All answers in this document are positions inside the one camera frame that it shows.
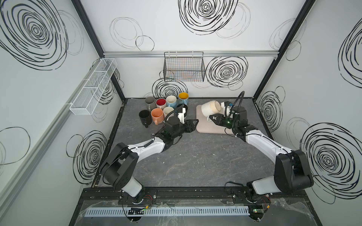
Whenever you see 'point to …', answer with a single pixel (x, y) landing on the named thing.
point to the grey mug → (150, 103)
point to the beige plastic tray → (203, 126)
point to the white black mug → (180, 110)
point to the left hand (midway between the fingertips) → (197, 121)
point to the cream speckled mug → (209, 108)
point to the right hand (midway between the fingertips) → (208, 116)
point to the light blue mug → (171, 100)
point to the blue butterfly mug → (183, 98)
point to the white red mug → (160, 102)
